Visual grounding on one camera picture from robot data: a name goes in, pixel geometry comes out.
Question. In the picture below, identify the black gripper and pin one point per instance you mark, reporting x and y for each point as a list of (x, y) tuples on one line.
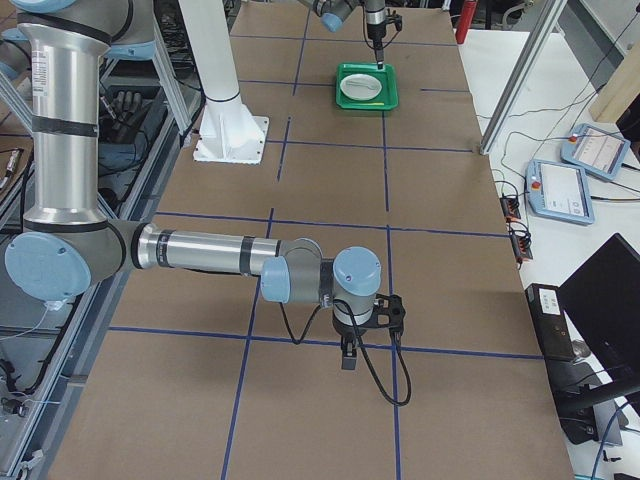
[(345, 330), (374, 28)]

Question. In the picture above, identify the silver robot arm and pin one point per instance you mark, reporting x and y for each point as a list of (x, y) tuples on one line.
[(69, 245), (333, 15)]

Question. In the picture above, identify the white round plate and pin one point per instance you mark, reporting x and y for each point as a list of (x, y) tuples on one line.
[(360, 87)]

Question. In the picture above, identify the green plastic tray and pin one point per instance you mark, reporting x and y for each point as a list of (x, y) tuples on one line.
[(387, 77)]

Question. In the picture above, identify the red cylinder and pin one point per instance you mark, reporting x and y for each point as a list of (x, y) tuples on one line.
[(465, 20)]

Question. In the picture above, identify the black power strip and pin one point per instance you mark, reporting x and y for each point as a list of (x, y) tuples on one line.
[(509, 201), (520, 237)]

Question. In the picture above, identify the black box device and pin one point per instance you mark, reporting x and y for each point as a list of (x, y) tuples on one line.
[(550, 323)]

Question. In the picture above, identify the near blue teach pendant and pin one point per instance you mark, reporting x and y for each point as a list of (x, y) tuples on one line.
[(559, 191)]

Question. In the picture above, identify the blue teach pendant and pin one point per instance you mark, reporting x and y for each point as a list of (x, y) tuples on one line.
[(559, 191), (598, 152)]

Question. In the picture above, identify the far blue teach pendant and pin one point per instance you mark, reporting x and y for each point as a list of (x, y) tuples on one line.
[(598, 152)]

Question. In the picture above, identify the wooden beam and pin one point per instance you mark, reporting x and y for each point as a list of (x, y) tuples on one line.
[(620, 91)]

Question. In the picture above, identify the black monitor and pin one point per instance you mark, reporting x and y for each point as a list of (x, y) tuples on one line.
[(601, 298)]

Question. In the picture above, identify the aluminium frame post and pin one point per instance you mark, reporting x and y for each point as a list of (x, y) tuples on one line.
[(525, 63)]

